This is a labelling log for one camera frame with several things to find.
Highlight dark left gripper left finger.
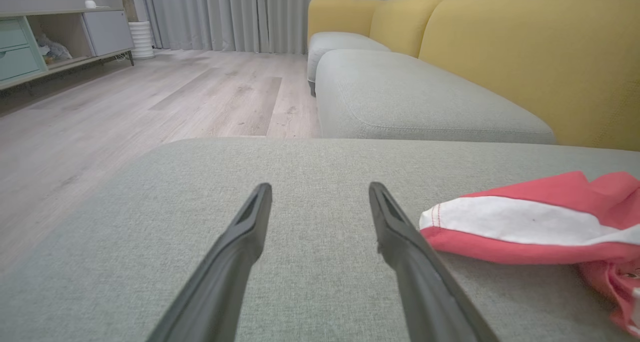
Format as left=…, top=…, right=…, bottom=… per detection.
left=147, top=183, right=273, bottom=342

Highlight white ribbed plant pot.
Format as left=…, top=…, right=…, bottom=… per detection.
left=128, top=21, right=155, bottom=60

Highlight grey soft toy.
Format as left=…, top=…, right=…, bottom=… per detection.
left=36, top=34, right=73, bottom=64

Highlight long low tv cabinet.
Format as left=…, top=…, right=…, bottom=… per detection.
left=0, top=7, right=135, bottom=91

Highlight potted tree in white pot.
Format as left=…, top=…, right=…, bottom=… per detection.
left=119, top=0, right=139, bottom=23

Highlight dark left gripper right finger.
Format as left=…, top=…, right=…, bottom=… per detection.
left=369, top=182, right=501, bottom=342

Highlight red shorts with white stripe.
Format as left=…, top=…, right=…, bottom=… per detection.
left=419, top=170, right=640, bottom=338

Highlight grey sofa seat cushion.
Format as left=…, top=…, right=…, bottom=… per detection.
left=306, top=31, right=392, bottom=97
left=315, top=49, right=557, bottom=145

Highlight grey pleated curtain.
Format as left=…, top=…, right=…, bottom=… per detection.
left=141, top=0, right=387, bottom=55

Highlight large grey sofa ottoman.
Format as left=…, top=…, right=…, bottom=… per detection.
left=0, top=137, right=640, bottom=342

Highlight yellow sofa back cushion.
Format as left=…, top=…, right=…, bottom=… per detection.
left=369, top=0, right=447, bottom=59
left=307, top=0, right=385, bottom=45
left=419, top=0, right=640, bottom=152

